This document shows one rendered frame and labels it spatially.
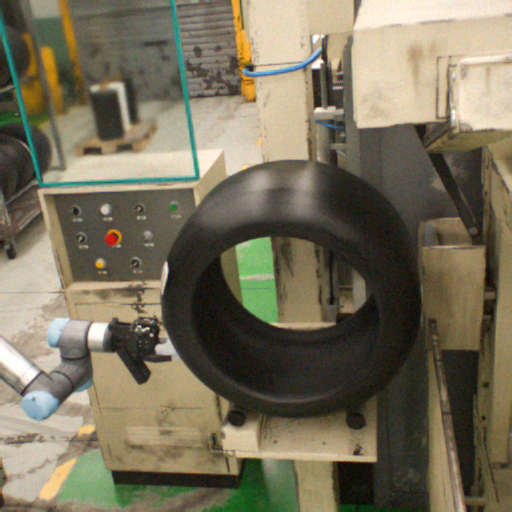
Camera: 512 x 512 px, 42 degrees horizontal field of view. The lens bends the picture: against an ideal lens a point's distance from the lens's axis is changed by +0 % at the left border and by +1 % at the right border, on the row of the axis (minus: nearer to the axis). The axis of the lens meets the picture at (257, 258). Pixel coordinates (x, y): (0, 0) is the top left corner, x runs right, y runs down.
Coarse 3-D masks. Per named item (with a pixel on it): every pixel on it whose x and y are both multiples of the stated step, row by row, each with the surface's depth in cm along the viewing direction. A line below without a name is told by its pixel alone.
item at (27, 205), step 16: (0, 32) 527; (0, 48) 503; (0, 64) 500; (0, 80) 507; (0, 128) 562; (16, 128) 560; (0, 144) 521; (16, 144) 532; (0, 160) 493; (16, 160) 524; (32, 160) 543; (0, 176) 488; (16, 176) 508; (32, 176) 549; (0, 192) 484; (16, 192) 542; (32, 192) 596; (0, 208) 487; (16, 208) 556; (32, 208) 552; (0, 224) 522; (16, 224) 510
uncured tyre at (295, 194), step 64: (256, 192) 134; (320, 192) 133; (192, 256) 139; (384, 256) 133; (192, 320) 145; (256, 320) 176; (384, 320) 137; (256, 384) 165; (320, 384) 165; (384, 384) 147
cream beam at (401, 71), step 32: (384, 0) 135; (416, 0) 126; (448, 0) 119; (480, 0) 112; (384, 32) 93; (416, 32) 93; (448, 32) 92; (480, 32) 92; (352, 64) 97; (384, 64) 95; (416, 64) 95; (448, 64) 94; (384, 96) 97; (416, 96) 96; (448, 96) 96
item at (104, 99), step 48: (0, 0) 199; (48, 0) 196; (96, 0) 194; (144, 0) 192; (48, 48) 202; (96, 48) 200; (144, 48) 198; (48, 96) 209; (96, 96) 206; (144, 96) 204; (48, 144) 215; (96, 144) 213; (144, 144) 210; (192, 144) 207
